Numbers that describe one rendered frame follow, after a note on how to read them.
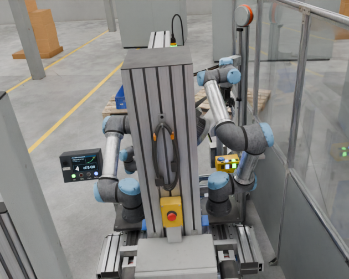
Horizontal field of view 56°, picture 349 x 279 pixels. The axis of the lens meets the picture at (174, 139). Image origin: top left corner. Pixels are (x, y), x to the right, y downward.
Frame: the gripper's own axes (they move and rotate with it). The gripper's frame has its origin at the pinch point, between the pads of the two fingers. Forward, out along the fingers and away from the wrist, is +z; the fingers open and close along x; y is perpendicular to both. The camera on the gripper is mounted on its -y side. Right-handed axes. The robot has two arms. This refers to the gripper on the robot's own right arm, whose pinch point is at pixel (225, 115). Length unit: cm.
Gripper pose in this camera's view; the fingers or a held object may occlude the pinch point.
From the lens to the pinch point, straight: 200.1
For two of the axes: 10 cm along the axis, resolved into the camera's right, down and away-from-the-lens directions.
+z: 0.8, 8.6, 5.0
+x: 9.9, -1.1, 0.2
